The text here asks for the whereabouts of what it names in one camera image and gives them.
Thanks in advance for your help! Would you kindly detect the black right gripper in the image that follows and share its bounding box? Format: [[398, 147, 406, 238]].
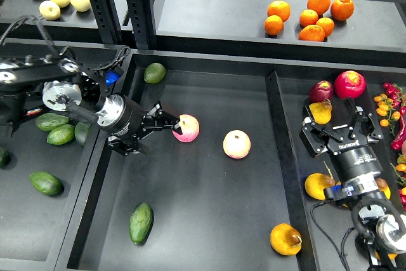
[[299, 97, 384, 184]]

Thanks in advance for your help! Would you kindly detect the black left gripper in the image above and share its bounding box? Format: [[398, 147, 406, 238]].
[[96, 93, 183, 155]]

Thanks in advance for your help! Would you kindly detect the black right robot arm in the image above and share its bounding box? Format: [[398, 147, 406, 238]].
[[299, 98, 405, 270]]

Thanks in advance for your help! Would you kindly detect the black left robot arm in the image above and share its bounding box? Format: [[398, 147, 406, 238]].
[[1, 15, 183, 155]]

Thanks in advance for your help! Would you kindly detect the green avocado tray corner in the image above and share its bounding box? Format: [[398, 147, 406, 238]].
[[144, 62, 166, 84]]

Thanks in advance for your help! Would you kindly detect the dark green avocado cluster right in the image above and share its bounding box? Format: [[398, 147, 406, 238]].
[[74, 122, 91, 147]]

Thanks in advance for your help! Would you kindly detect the pale yellow pear right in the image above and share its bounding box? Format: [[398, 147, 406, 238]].
[[70, 0, 91, 13]]

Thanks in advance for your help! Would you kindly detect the dark avocado left edge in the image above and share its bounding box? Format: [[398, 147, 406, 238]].
[[0, 147, 10, 166]]

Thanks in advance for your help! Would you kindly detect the pale yellow pear front left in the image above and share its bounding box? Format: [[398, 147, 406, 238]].
[[39, 1, 61, 21]]

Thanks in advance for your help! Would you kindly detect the pink red apple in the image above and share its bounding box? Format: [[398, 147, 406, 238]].
[[172, 114, 200, 143]]

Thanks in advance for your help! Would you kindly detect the dark red apple right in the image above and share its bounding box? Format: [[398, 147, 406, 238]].
[[309, 81, 334, 103]]

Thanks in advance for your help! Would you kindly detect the bright red apple right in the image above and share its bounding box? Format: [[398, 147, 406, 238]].
[[333, 70, 367, 99]]

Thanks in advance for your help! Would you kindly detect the red chili pepper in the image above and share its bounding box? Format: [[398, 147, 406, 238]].
[[390, 115, 405, 151]]

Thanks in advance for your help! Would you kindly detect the cherry tomato bunch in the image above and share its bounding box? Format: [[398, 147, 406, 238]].
[[373, 83, 405, 128]]

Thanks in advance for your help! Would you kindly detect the small tomatoes right edge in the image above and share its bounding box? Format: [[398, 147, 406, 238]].
[[390, 139, 406, 211]]

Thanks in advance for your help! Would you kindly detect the black metal divider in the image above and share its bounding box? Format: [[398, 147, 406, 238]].
[[265, 70, 314, 270]]

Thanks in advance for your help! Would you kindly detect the pale pink apple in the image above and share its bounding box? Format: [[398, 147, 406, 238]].
[[223, 129, 251, 159]]

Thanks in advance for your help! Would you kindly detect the black centre tray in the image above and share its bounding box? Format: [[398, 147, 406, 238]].
[[58, 51, 300, 270]]

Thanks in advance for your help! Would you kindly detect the black tray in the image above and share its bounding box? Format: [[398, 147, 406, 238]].
[[1, 119, 111, 270], [272, 65, 405, 270], [58, 51, 300, 270]]

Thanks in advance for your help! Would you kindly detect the black right tray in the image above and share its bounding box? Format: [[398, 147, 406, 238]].
[[272, 65, 405, 270]]

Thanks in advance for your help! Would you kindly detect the orange front bottom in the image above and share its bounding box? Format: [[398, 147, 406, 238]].
[[298, 24, 325, 42]]

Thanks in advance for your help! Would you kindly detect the orange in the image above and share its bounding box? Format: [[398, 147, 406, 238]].
[[267, 0, 291, 22], [298, 24, 325, 42], [316, 17, 335, 37], [264, 15, 284, 36], [330, 0, 355, 21], [307, 0, 331, 16]]

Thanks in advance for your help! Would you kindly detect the orange right lower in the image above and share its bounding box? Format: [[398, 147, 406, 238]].
[[316, 17, 335, 37]]

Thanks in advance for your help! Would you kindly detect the orange middle small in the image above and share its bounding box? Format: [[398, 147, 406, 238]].
[[299, 9, 319, 27]]

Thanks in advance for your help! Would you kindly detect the orange top right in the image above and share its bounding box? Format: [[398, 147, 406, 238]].
[[330, 0, 355, 21]]

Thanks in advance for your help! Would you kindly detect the orange lower left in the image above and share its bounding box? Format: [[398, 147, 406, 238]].
[[264, 15, 284, 36]]

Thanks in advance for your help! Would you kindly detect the orange top centre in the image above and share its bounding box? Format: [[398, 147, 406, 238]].
[[307, 0, 331, 16]]

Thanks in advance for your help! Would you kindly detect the orange top left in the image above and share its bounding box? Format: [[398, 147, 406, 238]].
[[267, 0, 291, 22]]

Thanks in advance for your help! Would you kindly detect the black left tray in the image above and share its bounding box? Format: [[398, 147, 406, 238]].
[[1, 119, 111, 270]]

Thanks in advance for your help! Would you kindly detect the black shelf post right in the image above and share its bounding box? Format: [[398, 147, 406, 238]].
[[126, 0, 157, 50]]

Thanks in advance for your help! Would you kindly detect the black shelf post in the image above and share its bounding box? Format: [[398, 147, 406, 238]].
[[90, 0, 121, 44], [126, 0, 157, 50]]

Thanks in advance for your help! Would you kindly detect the black shelf post left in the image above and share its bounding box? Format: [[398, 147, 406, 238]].
[[90, 0, 121, 44]]

